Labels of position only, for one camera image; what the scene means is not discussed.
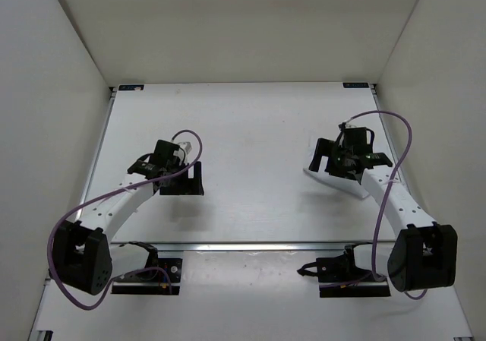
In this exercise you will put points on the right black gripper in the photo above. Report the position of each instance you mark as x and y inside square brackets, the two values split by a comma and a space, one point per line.
[327, 148]

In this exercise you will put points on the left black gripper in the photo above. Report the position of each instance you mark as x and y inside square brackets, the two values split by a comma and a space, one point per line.
[189, 184]

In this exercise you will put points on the white skirt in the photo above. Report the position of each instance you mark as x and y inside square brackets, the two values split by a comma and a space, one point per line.
[348, 186]

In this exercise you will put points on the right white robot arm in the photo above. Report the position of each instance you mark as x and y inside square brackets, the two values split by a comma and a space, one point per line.
[424, 253]

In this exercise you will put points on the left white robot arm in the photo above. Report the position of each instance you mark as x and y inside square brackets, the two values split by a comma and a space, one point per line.
[81, 253]

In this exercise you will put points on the right blue corner label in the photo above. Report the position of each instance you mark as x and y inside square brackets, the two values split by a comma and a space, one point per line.
[355, 85]

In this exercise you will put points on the blue corner label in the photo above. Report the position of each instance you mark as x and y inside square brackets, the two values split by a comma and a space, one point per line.
[130, 87]
[355, 85]

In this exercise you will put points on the left blue corner label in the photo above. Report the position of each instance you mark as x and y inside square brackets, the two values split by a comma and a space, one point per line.
[130, 87]

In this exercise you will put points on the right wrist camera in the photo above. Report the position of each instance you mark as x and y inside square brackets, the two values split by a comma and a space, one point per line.
[346, 125]

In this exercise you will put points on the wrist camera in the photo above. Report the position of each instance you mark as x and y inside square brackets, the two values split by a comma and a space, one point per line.
[346, 125]
[184, 147]

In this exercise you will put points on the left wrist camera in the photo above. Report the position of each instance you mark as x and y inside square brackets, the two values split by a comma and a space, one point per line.
[184, 147]

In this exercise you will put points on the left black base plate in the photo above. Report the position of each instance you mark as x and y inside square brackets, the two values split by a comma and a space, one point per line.
[139, 268]

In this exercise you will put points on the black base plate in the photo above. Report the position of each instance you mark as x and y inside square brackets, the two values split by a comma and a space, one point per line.
[139, 268]
[339, 277]

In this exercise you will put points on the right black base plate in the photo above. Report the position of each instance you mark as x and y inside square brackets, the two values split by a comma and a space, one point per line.
[339, 277]

